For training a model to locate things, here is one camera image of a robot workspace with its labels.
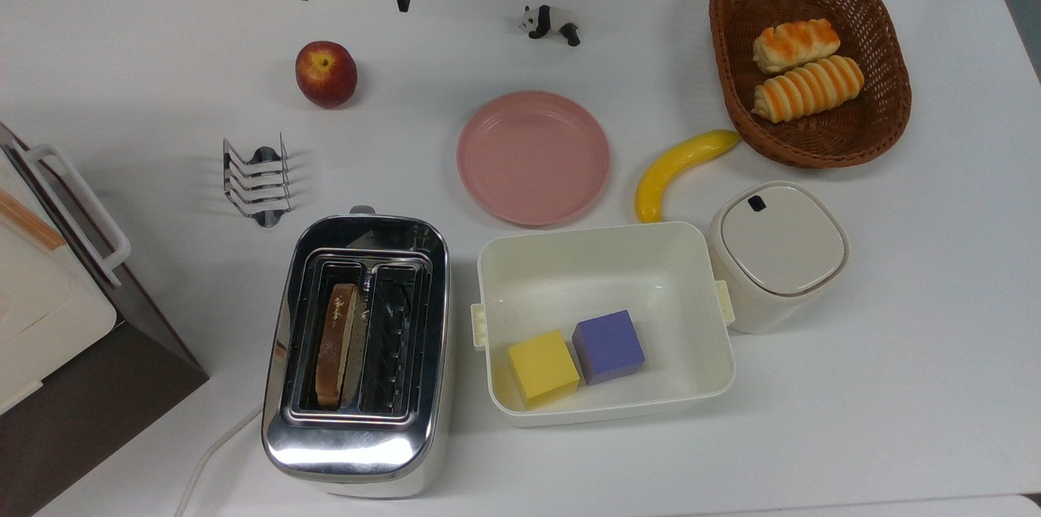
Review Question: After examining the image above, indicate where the white oven appliance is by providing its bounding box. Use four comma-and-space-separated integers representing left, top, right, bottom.
0, 122, 210, 517

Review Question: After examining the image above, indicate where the red apple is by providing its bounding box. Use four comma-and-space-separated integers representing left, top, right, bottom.
295, 41, 359, 110

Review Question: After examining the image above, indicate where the panda figurine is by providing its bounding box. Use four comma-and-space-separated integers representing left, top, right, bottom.
518, 4, 582, 47

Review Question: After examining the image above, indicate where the white plastic bin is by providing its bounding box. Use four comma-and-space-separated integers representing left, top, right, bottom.
470, 221, 737, 428

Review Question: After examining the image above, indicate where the white toaster power cable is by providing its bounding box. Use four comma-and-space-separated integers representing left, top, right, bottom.
173, 402, 266, 517

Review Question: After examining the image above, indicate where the chrome toaster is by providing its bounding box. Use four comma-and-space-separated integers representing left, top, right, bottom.
261, 206, 452, 500

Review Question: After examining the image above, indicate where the purple cube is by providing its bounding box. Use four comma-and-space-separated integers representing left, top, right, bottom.
572, 310, 647, 386

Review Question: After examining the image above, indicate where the yellow banana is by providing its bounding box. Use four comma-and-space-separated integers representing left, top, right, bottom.
634, 129, 742, 224

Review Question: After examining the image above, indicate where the cream lidded container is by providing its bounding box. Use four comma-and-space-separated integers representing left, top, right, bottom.
708, 180, 852, 335

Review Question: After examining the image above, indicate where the metal toast rack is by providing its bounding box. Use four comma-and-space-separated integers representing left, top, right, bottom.
222, 133, 293, 228

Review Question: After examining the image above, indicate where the long striped bread roll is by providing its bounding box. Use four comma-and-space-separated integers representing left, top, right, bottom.
751, 54, 865, 124

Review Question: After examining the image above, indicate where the short striped bread roll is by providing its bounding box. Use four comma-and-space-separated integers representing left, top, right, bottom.
752, 18, 842, 76

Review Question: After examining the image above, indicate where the brown wicker basket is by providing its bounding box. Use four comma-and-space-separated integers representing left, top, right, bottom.
708, 0, 913, 170

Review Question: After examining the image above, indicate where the yellow cube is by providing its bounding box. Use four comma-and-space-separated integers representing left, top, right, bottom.
507, 329, 581, 411

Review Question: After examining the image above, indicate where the bread slice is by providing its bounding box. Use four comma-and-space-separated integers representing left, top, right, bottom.
315, 283, 364, 411

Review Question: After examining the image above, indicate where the pink plate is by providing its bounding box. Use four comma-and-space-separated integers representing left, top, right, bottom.
456, 90, 612, 227

